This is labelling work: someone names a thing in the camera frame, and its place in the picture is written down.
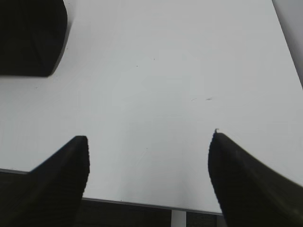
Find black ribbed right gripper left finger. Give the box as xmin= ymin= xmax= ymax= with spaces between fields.
xmin=0 ymin=136 xmax=90 ymax=227

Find white table leg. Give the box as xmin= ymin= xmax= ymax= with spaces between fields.
xmin=171 ymin=210 xmax=187 ymax=227

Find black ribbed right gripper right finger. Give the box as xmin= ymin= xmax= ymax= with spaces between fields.
xmin=208 ymin=131 xmax=303 ymax=227

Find black canvas bag tan handles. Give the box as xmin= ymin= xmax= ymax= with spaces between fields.
xmin=0 ymin=0 xmax=68 ymax=77

